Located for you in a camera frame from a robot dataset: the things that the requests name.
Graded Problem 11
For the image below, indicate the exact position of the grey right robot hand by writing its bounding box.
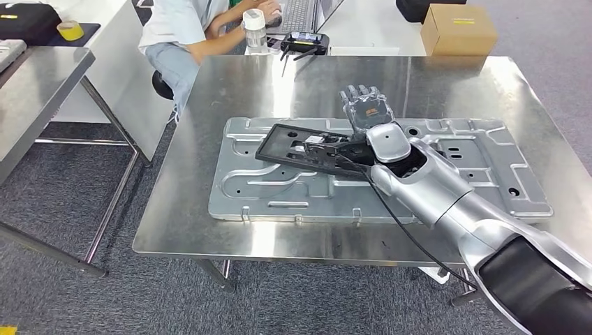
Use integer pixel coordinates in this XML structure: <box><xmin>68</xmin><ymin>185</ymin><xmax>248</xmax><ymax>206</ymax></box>
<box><xmin>339</xmin><ymin>84</ymin><xmax>396</xmax><ymax>140</ymax></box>

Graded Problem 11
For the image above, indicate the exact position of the black plastic panel part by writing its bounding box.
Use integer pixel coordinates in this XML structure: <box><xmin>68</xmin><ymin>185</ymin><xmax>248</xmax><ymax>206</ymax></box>
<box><xmin>255</xmin><ymin>123</ymin><xmax>379</xmax><ymax>182</ymax></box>

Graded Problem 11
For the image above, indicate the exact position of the stainless steel workbench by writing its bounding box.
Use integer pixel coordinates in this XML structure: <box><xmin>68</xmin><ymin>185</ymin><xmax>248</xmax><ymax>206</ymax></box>
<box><xmin>133</xmin><ymin>55</ymin><xmax>592</xmax><ymax>307</ymax></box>

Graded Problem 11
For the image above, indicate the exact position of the white office desk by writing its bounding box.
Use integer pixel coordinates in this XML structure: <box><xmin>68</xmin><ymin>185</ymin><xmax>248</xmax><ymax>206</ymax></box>
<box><xmin>43</xmin><ymin>0</ymin><xmax>175</xmax><ymax>161</ymax></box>
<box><xmin>244</xmin><ymin>0</ymin><xmax>427</xmax><ymax>57</ymax></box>

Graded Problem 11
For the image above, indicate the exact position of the black remote controller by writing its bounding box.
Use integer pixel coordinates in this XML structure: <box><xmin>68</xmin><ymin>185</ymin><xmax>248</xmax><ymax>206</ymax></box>
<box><xmin>279</xmin><ymin>31</ymin><xmax>331</xmax><ymax>77</ymax></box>

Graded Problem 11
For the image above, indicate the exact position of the black case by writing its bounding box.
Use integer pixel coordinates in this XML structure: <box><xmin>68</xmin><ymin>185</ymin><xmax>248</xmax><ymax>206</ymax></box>
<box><xmin>395</xmin><ymin>0</ymin><xmax>468</xmax><ymax>24</ymax></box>

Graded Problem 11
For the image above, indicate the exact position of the grey laptop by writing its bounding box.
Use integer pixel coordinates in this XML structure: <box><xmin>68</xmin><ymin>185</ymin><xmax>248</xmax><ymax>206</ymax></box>
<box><xmin>265</xmin><ymin>0</ymin><xmax>346</xmax><ymax>36</ymax></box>

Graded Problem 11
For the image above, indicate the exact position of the brown cardboard box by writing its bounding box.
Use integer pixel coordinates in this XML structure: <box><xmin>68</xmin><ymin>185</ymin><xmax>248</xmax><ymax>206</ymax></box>
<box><xmin>420</xmin><ymin>3</ymin><xmax>499</xmax><ymax>58</ymax></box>

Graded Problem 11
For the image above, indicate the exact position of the pressed grey metal panel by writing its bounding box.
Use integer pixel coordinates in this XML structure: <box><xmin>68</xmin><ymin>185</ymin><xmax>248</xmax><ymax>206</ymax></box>
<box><xmin>0</xmin><ymin>39</ymin><xmax>28</xmax><ymax>73</ymax></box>
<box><xmin>208</xmin><ymin>116</ymin><xmax>555</xmax><ymax>225</ymax></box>

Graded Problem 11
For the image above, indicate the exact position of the white-capped water bottle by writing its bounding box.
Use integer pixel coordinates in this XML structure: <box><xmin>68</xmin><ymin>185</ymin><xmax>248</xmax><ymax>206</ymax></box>
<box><xmin>242</xmin><ymin>8</ymin><xmax>269</xmax><ymax>56</ymax></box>

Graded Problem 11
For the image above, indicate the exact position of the white power strip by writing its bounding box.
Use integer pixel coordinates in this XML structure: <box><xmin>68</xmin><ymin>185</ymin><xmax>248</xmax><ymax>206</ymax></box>
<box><xmin>417</xmin><ymin>267</ymin><xmax>451</xmax><ymax>285</ymax></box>

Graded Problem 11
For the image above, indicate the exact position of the black round stool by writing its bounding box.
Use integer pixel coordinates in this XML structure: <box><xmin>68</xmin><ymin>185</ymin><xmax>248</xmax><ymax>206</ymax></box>
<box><xmin>151</xmin><ymin>70</ymin><xmax>175</xmax><ymax>101</ymax></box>

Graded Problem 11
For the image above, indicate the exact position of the person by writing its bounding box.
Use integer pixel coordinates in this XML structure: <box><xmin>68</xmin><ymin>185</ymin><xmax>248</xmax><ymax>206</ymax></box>
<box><xmin>138</xmin><ymin>0</ymin><xmax>283</xmax><ymax>119</ymax></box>

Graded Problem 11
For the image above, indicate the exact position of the dark desk mat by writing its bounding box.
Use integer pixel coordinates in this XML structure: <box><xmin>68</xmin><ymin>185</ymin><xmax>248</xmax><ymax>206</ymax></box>
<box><xmin>46</xmin><ymin>23</ymin><xmax>102</xmax><ymax>48</ymax></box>

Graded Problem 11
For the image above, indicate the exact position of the yellow tape roll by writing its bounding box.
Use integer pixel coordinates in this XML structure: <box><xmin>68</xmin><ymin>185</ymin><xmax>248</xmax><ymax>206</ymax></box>
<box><xmin>56</xmin><ymin>20</ymin><xmax>86</xmax><ymax>42</ymax></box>

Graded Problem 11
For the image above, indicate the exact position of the stainless steel side table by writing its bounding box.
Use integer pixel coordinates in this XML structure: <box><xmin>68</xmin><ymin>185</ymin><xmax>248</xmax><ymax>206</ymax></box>
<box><xmin>0</xmin><ymin>46</ymin><xmax>151</xmax><ymax>278</ymax></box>

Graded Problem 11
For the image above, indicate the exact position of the black bag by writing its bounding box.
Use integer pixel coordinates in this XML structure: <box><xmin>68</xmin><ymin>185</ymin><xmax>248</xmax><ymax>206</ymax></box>
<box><xmin>0</xmin><ymin>2</ymin><xmax>63</xmax><ymax>47</ymax></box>

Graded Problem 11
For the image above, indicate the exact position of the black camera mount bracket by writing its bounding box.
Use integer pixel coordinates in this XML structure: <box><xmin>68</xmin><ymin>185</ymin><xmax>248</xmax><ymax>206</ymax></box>
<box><xmin>301</xmin><ymin>140</ymin><xmax>373</xmax><ymax>171</ymax></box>

